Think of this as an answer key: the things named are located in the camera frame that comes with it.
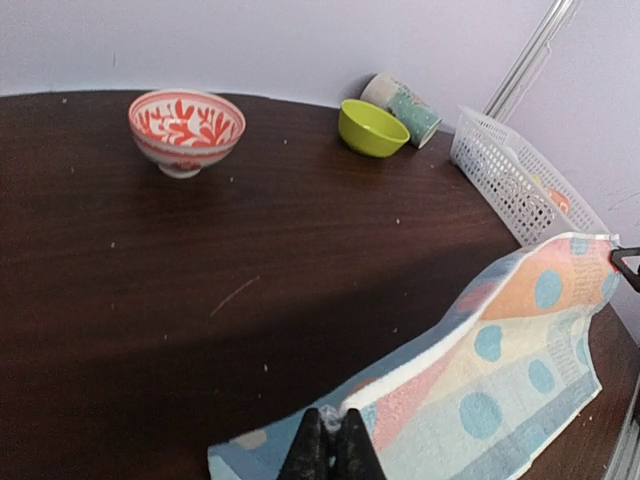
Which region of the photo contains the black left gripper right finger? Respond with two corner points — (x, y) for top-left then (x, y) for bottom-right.
(330, 409), (386, 480)

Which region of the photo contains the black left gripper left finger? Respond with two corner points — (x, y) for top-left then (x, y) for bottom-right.
(277, 408), (330, 480)

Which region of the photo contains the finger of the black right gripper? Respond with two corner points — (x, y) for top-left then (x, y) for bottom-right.
(610, 247), (640, 293)

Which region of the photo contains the white perforated plastic basket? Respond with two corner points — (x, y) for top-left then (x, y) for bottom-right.
(450, 106), (609, 246)

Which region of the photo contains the blue mickey dotted towel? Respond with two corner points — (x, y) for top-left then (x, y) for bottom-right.
(207, 232), (622, 480)

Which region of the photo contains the orange bunny towel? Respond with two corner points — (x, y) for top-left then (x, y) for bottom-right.
(546, 189), (571, 215)

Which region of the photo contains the green plastic bowl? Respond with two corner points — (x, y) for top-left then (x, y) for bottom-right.
(338, 99), (410, 159)

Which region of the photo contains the tall illustrated ceramic cup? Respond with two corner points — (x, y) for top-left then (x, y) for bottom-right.
(360, 73), (442, 149)

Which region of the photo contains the red patterned ceramic bowl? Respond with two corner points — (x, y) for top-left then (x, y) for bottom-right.
(128, 89), (247, 179)

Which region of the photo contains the front aluminium rail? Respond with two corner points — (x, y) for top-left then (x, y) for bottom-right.
(602, 382), (640, 480)

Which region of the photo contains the right aluminium frame post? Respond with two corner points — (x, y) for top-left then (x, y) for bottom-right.
(484, 0), (583, 122)

